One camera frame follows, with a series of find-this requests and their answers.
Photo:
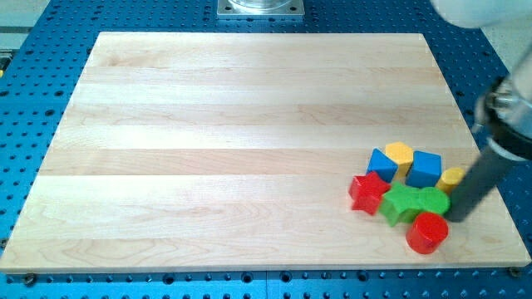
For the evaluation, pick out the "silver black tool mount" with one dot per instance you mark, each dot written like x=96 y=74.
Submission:
x=507 y=114

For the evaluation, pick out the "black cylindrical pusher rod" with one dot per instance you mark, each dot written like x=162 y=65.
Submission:
x=488 y=170

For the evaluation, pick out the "blue cube block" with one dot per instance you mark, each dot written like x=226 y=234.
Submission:
x=425 y=170

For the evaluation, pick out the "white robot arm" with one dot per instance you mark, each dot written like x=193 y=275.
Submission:
x=482 y=13

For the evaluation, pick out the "yellow hexagon block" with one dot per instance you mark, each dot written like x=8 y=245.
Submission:
x=402 y=155

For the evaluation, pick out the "yellow cylinder block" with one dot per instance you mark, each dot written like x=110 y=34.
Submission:
x=449 y=179

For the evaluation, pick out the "green cylinder block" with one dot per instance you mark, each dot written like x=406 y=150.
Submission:
x=433 y=200

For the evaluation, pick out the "red cylinder block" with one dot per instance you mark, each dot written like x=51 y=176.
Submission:
x=427 y=233

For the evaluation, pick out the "green star block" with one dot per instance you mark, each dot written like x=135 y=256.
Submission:
x=400 y=204

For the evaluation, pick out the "blue triangular prism block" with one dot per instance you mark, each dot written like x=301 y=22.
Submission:
x=385 y=167

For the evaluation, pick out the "red star block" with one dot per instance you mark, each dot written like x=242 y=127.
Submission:
x=366 y=192

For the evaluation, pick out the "light wooden board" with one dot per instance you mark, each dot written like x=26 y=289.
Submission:
x=196 y=152

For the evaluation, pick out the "blue perforated table plate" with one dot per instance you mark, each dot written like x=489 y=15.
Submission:
x=42 y=75

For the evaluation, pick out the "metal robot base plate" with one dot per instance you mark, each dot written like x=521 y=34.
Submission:
x=237 y=8

